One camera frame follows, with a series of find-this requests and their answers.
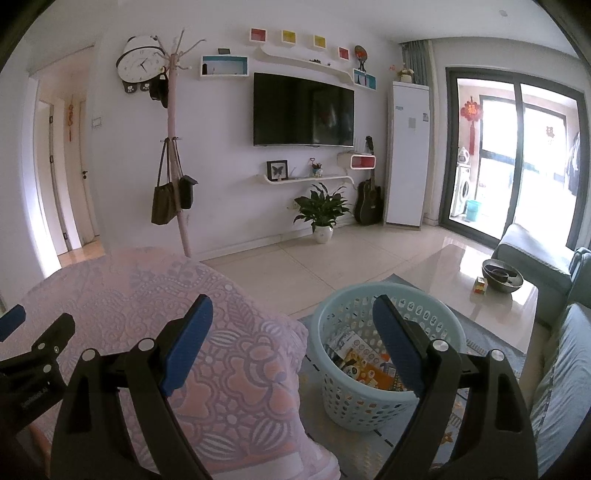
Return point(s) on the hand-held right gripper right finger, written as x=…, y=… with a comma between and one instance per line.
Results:
x=397, y=341

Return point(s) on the dark metal bowl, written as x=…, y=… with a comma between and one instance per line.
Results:
x=503, y=281

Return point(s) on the coloured puzzle cube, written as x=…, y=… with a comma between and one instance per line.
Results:
x=479, y=286

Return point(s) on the grey blue sofa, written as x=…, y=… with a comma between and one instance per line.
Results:
x=563, y=369

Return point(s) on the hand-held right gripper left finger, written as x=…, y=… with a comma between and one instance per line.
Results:
x=184, y=346

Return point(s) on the patterned grey rug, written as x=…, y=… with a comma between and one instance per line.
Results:
x=351, y=454

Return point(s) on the high curved white shelf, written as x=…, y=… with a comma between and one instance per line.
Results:
x=300, y=61

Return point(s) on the dark sliding door frame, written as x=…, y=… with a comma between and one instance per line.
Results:
x=445, y=147

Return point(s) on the round fan ornament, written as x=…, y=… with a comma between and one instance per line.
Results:
x=361, y=53

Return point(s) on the brown hanging bag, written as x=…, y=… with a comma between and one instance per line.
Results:
x=162, y=205

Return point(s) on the white detergent bottle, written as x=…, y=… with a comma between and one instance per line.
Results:
x=463, y=156

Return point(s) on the black butterfly frame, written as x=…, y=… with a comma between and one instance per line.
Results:
x=277, y=170

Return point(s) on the red white box shelf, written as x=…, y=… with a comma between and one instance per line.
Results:
x=363, y=162

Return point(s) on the white wall clock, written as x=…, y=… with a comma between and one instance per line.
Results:
x=138, y=64

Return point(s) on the small black hanging bag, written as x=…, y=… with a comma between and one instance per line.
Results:
x=187, y=193

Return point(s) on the white interior door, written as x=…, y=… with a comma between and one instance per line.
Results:
x=87, y=184

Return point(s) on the glossy beige coffee table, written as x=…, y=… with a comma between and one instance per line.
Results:
x=461, y=286

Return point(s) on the black acoustic guitar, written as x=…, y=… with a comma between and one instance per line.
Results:
x=368, y=203

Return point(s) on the black hanging hat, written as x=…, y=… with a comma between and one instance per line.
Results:
x=159, y=90

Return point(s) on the white tall cabinet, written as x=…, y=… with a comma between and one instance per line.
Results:
x=408, y=157

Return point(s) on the small shelf figurine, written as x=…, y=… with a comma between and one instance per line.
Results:
x=316, y=170

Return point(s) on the long white box shelf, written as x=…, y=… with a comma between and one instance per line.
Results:
x=207, y=66

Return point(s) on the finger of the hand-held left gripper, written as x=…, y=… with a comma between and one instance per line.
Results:
x=11, y=322
x=51, y=334

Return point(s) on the wooden coat stand with bags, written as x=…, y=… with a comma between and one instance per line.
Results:
x=173, y=115

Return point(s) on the yellow square wall box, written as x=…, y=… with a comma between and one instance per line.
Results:
x=320, y=40
x=288, y=37

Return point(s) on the pink yellow snack packet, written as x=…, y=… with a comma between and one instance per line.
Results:
x=369, y=350

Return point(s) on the flower pot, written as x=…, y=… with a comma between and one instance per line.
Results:
x=405, y=74

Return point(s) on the blue bucket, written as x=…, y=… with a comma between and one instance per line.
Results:
x=473, y=211

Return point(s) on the red knot hanging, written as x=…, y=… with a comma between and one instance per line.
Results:
x=470, y=113

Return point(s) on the black wall television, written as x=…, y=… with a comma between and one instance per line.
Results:
x=300, y=110

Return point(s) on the light blue plastic basket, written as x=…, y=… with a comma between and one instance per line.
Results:
x=341, y=397

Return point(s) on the white washing machine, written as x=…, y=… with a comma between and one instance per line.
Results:
x=464, y=191

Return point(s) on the small red square wall box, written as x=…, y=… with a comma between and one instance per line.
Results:
x=344, y=52

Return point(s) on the low curved white shelf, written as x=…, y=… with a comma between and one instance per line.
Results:
x=300, y=178

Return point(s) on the grey green curtain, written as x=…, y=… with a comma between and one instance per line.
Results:
x=418, y=60

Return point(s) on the grey blue cushion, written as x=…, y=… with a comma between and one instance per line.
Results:
x=581, y=277

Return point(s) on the potted green plant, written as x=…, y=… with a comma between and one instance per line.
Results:
x=323, y=205

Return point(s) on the black white snack packet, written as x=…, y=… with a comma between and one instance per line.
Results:
x=340, y=342

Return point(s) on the small blue box shelf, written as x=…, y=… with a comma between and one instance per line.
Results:
x=364, y=79

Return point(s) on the pink lace cover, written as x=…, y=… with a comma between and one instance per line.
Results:
x=138, y=295

